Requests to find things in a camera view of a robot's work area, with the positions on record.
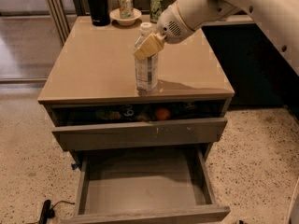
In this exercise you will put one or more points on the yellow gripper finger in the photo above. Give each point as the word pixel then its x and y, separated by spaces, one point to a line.
pixel 152 44

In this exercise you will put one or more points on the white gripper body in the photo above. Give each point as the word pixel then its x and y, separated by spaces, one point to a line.
pixel 170 26

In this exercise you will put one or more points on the blue plastic water bottle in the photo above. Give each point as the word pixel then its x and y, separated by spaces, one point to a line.
pixel 146 71

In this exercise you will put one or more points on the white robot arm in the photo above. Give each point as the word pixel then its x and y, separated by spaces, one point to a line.
pixel 277 19

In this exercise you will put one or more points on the orange fruit in drawer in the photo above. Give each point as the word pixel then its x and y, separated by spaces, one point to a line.
pixel 162 113

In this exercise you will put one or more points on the grey top drawer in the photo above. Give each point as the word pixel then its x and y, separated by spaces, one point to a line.
pixel 140 134

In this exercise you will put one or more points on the grey drawer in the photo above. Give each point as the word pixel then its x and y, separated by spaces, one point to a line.
pixel 140 134
pixel 146 186

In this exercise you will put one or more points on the grey drawer cabinet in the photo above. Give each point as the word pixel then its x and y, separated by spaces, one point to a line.
pixel 96 68

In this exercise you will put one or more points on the grey middle drawer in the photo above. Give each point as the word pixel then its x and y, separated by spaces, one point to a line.
pixel 146 186

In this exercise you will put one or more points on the green soda can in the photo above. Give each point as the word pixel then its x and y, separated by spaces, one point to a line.
pixel 156 9

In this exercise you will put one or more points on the white ceramic bowl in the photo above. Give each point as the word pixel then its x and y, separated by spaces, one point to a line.
pixel 115 15

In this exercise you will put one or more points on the green can in bowl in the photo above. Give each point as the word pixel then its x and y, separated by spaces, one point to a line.
pixel 126 7

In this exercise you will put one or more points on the grey ledge shelf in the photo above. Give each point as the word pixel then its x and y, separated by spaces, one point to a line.
pixel 232 20

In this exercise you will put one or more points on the black insulated flask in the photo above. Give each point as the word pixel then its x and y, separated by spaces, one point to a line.
pixel 99 12

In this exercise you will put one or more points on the dark snack bag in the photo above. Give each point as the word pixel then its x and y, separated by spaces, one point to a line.
pixel 124 113

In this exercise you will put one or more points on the black power strip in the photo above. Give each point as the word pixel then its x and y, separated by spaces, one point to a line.
pixel 44 212

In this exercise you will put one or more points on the metal window frame post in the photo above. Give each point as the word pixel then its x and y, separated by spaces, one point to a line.
pixel 57 13

